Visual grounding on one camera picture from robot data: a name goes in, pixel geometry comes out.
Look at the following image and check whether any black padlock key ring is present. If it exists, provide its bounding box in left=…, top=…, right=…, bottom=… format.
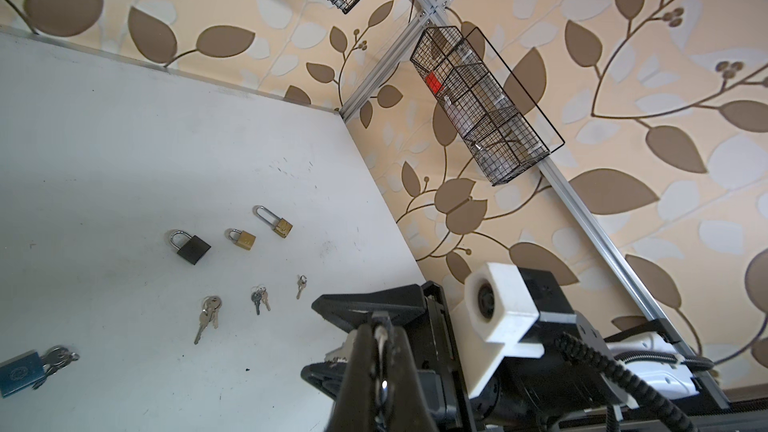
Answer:
left=193, top=295, right=223, bottom=347

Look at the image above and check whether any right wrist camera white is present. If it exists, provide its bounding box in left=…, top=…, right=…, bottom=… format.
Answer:
left=450, top=262, right=576, bottom=399

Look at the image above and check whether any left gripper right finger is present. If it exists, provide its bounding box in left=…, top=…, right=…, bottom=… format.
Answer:
left=383, top=327, right=438, bottom=431

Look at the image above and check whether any black padlock with keys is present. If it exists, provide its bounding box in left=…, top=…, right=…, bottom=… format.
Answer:
left=168, top=230, right=211, bottom=265

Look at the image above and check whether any dark small padlock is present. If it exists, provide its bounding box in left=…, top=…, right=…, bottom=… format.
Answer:
left=371, top=311, right=393, bottom=430

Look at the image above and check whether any small key pair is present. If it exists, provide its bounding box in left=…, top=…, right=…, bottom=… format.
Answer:
left=250, top=286, right=271, bottom=315

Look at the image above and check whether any blue small padlock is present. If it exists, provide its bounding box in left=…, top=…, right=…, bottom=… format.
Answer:
left=1, top=345, right=80, bottom=398

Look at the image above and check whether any silver key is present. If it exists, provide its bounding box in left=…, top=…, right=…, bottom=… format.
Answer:
left=296, top=275, right=308, bottom=300

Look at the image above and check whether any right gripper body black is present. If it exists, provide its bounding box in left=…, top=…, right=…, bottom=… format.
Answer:
left=413, top=281, right=501, bottom=431

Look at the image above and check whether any red cap bottle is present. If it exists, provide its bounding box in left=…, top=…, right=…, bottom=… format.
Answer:
left=424, top=71, right=443, bottom=97

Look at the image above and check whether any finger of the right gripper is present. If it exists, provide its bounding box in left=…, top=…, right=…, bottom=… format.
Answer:
left=300, top=362, right=347, bottom=401
left=311, top=284, right=427, bottom=332

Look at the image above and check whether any black wire basket right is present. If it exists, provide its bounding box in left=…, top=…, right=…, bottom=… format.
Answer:
left=410, top=26, right=565, bottom=186

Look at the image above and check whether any brass padlock long shackle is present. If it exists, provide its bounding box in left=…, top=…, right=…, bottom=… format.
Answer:
left=253, top=205, right=293, bottom=238

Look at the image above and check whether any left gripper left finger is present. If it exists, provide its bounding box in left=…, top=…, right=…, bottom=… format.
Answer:
left=326, top=324, right=378, bottom=431

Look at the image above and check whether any brass padlock with key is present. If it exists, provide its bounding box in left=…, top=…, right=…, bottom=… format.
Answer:
left=226, top=228, right=256, bottom=251

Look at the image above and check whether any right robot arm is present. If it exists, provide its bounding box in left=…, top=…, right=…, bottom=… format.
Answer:
left=301, top=263, right=767, bottom=431

